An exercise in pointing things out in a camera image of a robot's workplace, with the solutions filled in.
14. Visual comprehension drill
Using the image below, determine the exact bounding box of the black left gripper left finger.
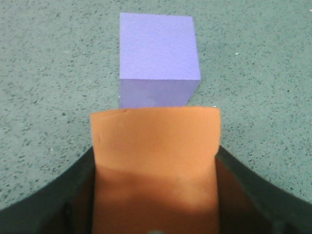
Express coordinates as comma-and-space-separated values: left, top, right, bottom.
0, 148, 95, 234

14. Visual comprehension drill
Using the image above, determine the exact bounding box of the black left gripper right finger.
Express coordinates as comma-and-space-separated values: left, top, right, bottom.
215, 147, 312, 234

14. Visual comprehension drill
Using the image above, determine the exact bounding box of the orange foam cube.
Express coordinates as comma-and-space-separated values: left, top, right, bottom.
90, 106, 221, 234

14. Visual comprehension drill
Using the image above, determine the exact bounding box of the purple foam cube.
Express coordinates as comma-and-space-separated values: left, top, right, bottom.
120, 13, 201, 108

